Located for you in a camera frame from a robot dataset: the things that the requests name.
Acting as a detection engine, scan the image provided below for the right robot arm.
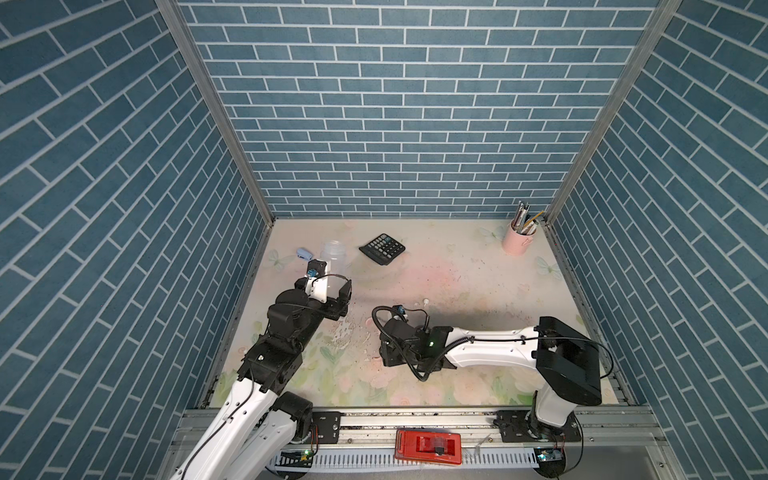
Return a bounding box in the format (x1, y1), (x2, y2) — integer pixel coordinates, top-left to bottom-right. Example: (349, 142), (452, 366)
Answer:
(371, 307), (604, 440)

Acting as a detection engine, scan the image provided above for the small blue eraser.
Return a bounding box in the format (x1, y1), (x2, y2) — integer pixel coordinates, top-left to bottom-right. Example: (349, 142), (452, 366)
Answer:
(296, 248), (314, 262)

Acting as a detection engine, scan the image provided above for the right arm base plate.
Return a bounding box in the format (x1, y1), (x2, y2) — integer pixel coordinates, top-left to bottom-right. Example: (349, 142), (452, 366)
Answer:
(492, 409), (583, 443)

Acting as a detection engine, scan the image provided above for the black calculator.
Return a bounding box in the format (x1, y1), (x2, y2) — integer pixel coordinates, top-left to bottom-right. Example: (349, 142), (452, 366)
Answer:
(358, 233), (406, 266)

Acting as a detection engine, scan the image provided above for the clear baby bottle body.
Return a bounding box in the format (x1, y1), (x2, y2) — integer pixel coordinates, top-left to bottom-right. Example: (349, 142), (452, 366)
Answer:
(320, 240), (346, 276)

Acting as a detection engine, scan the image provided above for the pink pen cup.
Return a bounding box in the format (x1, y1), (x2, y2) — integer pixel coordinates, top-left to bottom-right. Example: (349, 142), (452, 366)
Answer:
(502, 222), (536, 256)

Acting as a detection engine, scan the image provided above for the aluminium front rail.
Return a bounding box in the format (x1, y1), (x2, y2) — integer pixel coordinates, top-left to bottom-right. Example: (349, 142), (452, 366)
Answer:
(170, 406), (667, 457)

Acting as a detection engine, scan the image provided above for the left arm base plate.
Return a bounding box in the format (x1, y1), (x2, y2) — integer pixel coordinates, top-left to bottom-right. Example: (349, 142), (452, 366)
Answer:
(291, 410), (342, 445)

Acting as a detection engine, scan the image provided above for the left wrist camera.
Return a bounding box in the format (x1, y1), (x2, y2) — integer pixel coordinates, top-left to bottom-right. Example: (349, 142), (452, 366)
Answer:
(305, 259), (330, 303)

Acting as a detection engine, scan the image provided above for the red box on rail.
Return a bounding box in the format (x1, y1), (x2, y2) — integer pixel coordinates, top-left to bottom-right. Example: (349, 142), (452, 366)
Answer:
(394, 430), (463, 465)

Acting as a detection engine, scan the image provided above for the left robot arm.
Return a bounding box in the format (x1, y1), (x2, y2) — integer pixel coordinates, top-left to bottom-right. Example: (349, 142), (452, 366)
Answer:
(172, 274), (352, 479)

